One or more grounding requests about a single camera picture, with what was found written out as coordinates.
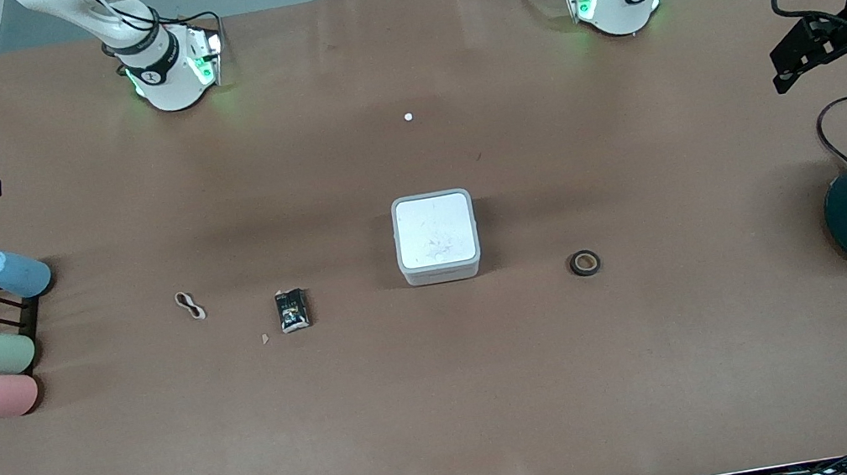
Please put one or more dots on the black tissue packet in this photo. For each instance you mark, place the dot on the black tissue packet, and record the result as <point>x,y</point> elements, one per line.
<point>292,310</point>

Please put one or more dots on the white square trash bin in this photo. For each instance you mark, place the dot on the white square trash bin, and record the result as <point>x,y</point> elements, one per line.
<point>436,235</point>

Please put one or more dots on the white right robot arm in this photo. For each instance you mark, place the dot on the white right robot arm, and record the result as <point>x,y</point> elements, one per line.
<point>161,71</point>

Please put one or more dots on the light blue plastic cup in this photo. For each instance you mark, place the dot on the light blue plastic cup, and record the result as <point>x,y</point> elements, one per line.
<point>14,273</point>

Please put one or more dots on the white looped rubber band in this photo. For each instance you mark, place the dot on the white looped rubber band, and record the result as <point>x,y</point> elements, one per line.
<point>190,306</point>

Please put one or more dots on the dark tape roll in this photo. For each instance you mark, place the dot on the dark tape roll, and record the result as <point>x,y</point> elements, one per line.
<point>585,263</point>

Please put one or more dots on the brown table cover sheet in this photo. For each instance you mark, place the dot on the brown table cover sheet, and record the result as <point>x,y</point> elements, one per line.
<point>450,403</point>

